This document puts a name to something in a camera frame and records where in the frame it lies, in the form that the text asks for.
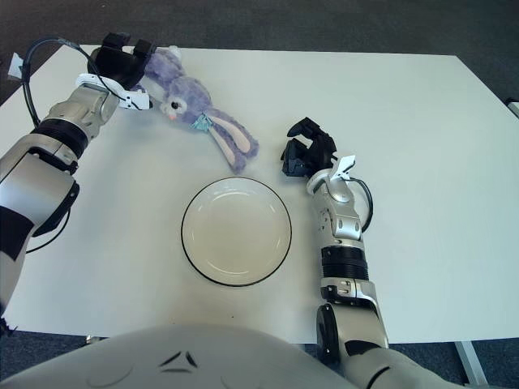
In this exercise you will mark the grey robot torso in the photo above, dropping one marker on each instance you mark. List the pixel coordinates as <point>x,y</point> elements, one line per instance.
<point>202,360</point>

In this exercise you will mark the grey metal table leg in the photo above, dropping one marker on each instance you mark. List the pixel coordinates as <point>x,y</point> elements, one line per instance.
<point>470,360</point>

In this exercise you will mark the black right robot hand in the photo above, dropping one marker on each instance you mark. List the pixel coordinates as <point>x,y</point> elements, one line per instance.
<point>320,150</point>

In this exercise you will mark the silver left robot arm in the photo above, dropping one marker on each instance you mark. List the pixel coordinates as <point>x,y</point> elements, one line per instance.
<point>48,142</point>

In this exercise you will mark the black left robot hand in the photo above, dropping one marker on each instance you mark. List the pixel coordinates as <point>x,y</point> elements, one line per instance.
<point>115,62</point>

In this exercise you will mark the white plate black rim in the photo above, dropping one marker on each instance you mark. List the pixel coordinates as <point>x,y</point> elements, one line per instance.
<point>237,232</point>

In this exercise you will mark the white furniture edge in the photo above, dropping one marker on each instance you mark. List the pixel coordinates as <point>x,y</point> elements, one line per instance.
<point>515,107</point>

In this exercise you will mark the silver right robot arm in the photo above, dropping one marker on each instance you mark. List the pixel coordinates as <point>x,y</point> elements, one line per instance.
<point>344,227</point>

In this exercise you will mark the purple plush bunny doll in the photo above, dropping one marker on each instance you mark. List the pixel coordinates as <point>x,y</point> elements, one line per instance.
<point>190,97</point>

